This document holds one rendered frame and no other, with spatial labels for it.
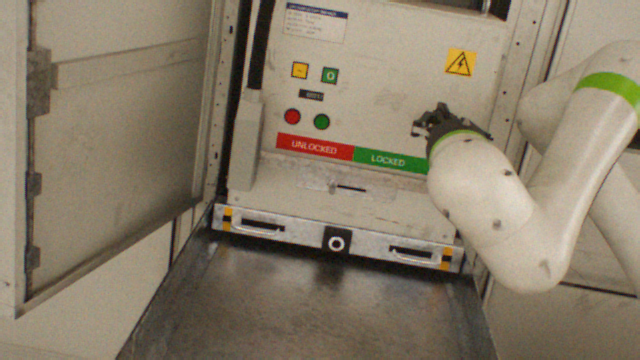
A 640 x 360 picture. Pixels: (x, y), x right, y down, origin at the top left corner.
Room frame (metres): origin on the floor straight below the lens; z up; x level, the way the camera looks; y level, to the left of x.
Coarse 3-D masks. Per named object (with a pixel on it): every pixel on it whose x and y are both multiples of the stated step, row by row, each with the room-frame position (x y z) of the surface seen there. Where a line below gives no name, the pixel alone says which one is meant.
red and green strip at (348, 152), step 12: (276, 144) 1.29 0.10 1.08; (288, 144) 1.29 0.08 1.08; (300, 144) 1.29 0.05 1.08; (312, 144) 1.29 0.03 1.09; (324, 144) 1.29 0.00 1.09; (336, 144) 1.29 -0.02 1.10; (348, 144) 1.29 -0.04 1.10; (324, 156) 1.29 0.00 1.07; (336, 156) 1.29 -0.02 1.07; (348, 156) 1.29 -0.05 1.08; (360, 156) 1.29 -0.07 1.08; (372, 156) 1.29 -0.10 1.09; (384, 156) 1.29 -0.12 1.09; (396, 156) 1.29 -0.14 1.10; (408, 156) 1.29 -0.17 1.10; (396, 168) 1.29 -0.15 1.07; (408, 168) 1.29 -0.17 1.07; (420, 168) 1.29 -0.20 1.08
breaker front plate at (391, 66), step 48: (288, 0) 1.29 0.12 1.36; (336, 0) 1.29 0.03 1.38; (288, 48) 1.29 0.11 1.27; (336, 48) 1.29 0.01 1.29; (384, 48) 1.29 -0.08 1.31; (432, 48) 1.29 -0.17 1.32; (480, 48) 1.29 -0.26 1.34; (288, 96) 1.29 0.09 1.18; (336, 96) 1.29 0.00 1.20; (384, 96) 1.29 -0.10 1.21; (432, 96) 1.29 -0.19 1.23; (480, 96) 1.29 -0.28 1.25; (384, 144) 1.29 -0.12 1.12; (240, 192) 1.29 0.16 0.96; (288, 192) 1.29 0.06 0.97; (336, 192) 1.29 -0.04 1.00; (384, 192) 1.29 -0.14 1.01
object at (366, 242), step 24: (216, 216) 1.28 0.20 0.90; (264, 216) 1.28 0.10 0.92; (288, 216) 1.28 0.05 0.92; (288, 240) 1.28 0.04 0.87; (312, 240) 1.28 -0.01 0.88; (360, 240) 1.28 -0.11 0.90; (384, 240) 1.28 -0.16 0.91; (408, 240) 1.28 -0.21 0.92; (432, 240) 1.29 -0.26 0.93; (456, 240) 1.32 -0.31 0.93; (408, 264) 1.28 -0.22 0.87; (456, 264) 1.28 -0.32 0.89
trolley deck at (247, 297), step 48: (240, 240) 1.29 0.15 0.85; (240, 288) 1.09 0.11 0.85; (288, 288) 1.12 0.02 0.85; (336, 288) 1.16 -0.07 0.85; (384, 288) 1.19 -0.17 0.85; (432, 288) 1.23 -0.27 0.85; (192, 336) 0.92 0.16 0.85; (240, 336) 0.94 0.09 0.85; (288, 336) 0.96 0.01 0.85; (336, 336) 0.99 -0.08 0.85; (384, 336) 1.02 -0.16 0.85; (432, 336) 1.05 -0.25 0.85
